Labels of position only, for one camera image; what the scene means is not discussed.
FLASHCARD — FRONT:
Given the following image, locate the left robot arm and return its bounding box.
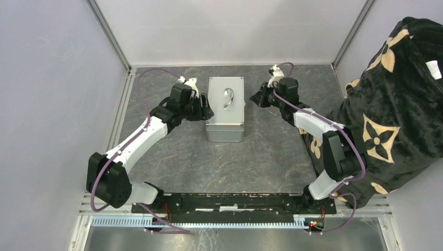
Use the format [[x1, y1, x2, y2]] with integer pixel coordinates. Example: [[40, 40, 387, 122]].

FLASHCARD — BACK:
[[86, 77, 214, 213]]

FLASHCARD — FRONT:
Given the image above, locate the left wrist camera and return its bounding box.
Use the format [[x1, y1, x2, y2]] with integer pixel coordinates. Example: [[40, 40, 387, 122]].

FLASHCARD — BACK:
[[178, 76, 200, 98]]

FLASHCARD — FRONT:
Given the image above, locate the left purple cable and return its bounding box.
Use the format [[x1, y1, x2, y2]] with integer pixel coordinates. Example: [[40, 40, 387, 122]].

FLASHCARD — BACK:
[[90, 68, 182, 213]]

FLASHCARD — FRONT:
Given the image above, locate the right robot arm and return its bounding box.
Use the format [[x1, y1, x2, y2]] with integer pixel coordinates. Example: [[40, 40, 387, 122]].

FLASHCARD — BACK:
[[250, 77, 367, 213]]

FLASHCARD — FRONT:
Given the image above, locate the grey metal case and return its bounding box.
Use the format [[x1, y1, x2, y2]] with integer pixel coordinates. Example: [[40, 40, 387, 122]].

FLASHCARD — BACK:
[[205, 77, 246, 142]]

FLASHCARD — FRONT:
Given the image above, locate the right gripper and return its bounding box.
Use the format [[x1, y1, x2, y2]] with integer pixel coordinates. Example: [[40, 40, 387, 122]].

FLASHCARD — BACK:
[[251, 82, 286, 109]]

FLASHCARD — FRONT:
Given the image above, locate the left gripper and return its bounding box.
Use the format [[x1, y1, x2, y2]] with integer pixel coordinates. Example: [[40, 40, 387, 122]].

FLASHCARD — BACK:
[[180, 93, 214, 121]]

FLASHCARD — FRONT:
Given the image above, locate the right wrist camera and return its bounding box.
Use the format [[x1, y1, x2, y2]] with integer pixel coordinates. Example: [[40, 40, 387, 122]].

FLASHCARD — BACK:
[[267, 64, 285, 88]]

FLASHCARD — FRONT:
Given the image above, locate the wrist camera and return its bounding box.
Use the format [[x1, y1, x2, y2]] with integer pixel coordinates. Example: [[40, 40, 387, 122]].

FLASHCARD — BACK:
[[178, 76, 200, 98], [267, 64, 285, 88]]

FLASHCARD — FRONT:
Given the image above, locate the black floral blanket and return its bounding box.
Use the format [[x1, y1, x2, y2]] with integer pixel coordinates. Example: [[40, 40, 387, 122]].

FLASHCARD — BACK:
[[298, 16, 443, 210]]

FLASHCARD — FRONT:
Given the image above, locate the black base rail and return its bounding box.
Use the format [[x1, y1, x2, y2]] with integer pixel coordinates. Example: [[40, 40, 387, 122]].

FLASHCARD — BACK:
[[148, 193, 337, 223]]

